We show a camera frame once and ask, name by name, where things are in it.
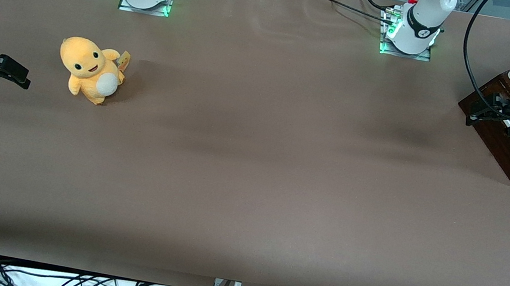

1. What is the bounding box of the yellow plush toy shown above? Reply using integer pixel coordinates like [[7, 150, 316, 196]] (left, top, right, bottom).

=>
[[52, 34, 133, 110]]

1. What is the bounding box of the yellow paper plush tag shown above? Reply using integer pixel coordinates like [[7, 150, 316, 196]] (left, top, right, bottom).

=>
[[116, 49, 132, 74]]

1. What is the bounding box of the brown table cover sheet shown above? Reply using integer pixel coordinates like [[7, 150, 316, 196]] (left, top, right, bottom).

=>
[[0, 0, 510, 286]]

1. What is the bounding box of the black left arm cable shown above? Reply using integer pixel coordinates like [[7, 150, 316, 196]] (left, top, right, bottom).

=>
[[452, 0, 510, 123]]

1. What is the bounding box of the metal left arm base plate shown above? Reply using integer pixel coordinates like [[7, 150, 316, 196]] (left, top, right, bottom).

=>
[[377, 8, 439, 63]]

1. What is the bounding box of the black cable on table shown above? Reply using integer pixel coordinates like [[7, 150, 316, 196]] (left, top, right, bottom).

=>
[[303, 0, 398, 27]]

